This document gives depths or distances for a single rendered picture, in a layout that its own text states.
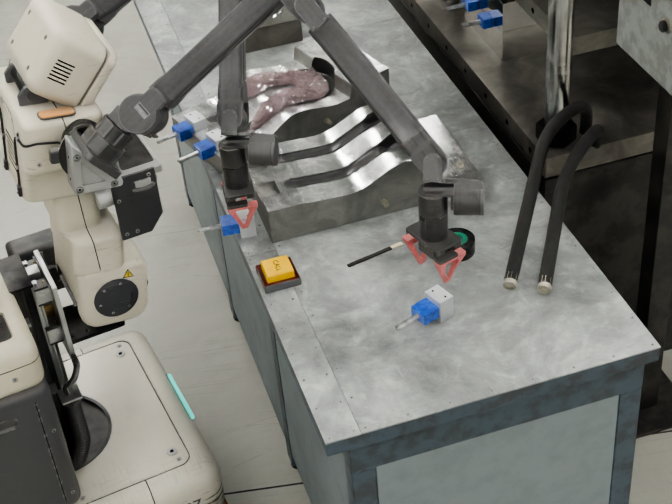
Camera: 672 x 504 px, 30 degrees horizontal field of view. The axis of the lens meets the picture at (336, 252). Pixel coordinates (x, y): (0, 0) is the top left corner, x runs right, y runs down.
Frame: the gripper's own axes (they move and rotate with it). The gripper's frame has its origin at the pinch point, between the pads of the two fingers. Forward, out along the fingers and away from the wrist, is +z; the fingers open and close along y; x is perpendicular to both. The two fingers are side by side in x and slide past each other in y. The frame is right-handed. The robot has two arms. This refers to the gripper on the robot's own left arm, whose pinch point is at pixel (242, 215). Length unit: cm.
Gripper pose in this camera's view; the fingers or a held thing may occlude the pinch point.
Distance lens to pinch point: 285.7
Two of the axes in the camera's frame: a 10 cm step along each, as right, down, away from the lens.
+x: -9.8, 1.9, -1.2
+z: 0.8, 7.8, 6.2
